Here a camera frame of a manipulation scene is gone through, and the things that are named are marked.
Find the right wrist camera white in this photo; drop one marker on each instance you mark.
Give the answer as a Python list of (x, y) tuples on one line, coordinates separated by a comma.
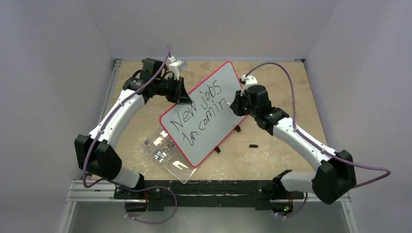
[(247, 81)]

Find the clear plastic screw box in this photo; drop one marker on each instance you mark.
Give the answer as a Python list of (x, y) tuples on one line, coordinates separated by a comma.
[(160, 147)]

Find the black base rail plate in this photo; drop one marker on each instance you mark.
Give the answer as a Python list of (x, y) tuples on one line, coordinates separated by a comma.
[(257, 194)]

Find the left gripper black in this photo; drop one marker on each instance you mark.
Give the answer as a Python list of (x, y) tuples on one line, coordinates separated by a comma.
[(180, 95)]

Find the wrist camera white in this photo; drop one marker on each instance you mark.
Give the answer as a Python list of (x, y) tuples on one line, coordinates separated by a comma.
[(176, 66), (247, 81)]

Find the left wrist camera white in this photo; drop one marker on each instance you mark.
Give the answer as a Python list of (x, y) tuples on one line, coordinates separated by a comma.
[(176, 66)]

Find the pink framed whiteboard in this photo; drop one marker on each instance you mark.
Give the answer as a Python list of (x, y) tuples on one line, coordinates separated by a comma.
[(198, 128)]

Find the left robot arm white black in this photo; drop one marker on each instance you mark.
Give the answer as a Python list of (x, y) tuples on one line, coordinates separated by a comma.
[(95, 151)]

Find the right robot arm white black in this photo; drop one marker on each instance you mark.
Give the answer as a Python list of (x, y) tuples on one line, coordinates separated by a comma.
[(334, 173)]

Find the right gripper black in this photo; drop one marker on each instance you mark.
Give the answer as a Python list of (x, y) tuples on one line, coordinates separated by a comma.
[(240, 105)]

